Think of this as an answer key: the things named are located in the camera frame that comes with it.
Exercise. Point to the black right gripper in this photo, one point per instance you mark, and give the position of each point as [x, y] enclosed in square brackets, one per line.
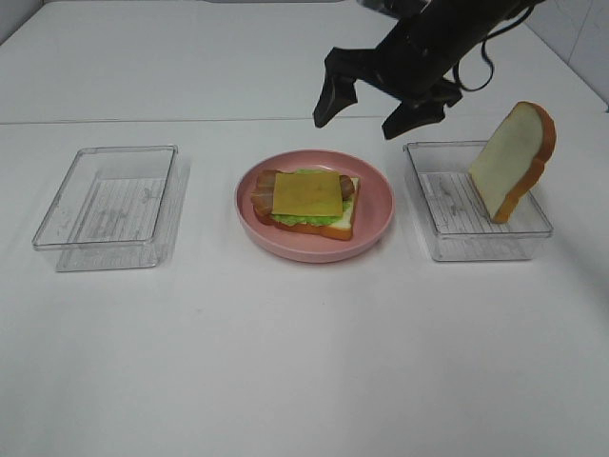
[399, 66]

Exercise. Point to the bread slice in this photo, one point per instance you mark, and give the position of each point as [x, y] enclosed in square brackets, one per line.
[340, 229]
[513, 159]

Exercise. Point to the brown bacon strip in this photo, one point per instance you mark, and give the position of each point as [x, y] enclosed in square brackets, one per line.
[265, 183]

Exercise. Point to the green lettuce leaf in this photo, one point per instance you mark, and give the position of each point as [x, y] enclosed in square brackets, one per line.
[313, 198]

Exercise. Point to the pink bacon strip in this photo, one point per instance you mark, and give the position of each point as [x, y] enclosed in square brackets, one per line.
[262, 201]

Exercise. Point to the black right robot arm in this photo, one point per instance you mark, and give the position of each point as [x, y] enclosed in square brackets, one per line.
[458, 26]

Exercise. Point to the pink round plate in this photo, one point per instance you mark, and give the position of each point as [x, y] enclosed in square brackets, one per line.
[374, 209]

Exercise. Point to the right clear plastic tray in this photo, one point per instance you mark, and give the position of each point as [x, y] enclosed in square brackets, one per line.
[454, 222]

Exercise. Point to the clear plastic tray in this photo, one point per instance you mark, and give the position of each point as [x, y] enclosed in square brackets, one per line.
[116, 208]
[454, 222]

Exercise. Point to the left clear plastic tray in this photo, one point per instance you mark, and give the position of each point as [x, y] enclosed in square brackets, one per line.
[116, 208]

